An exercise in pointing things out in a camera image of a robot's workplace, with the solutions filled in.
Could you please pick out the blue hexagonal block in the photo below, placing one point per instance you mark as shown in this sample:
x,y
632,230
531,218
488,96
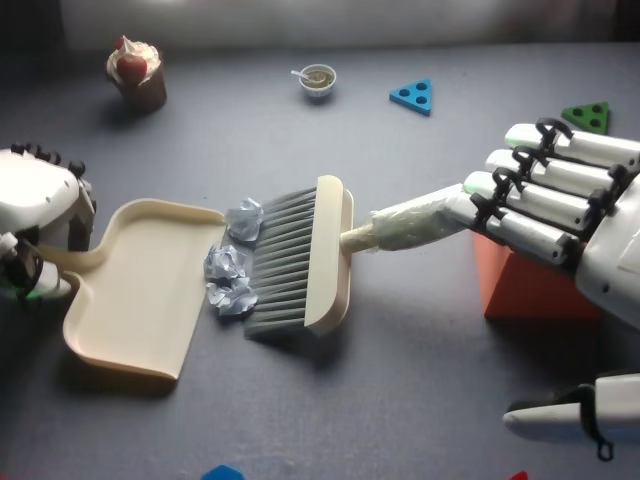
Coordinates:
x,y
222,474

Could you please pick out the toy cupcake with strawberry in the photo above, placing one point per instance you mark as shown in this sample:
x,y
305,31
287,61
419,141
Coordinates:
x,y
140,85

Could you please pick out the white backdrop sheet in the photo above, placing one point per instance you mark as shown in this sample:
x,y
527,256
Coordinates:
x,y
325,20

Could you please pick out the cream plastic dustpan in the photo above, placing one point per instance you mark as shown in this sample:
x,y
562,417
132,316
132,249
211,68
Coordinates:
x,y
140,290

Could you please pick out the blue triangle block with holes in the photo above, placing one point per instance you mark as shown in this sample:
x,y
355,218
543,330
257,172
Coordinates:
x,y
412,98

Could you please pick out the crumpled white paper ball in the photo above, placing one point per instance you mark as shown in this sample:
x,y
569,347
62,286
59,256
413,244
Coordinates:
x,y
245,220
232,300
225,262

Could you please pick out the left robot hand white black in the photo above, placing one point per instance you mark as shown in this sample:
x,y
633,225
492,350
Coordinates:
x,y
35,190

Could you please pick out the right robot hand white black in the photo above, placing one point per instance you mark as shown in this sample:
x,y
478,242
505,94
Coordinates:
x,y
610,250

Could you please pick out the grey table cloth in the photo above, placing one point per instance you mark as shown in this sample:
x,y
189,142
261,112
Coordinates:
x,y
350,400

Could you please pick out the small red block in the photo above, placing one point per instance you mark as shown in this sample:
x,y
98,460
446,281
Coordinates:
x,y
517,476

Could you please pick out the large orange foam cube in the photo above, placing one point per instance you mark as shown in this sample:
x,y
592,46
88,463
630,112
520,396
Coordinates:
x,y
525,290

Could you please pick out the small bowl with spoon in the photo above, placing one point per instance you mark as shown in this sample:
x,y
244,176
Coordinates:
x,y
320,82

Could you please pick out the green triangle block with holes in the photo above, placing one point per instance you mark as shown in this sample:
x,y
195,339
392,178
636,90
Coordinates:
x,y
587,118

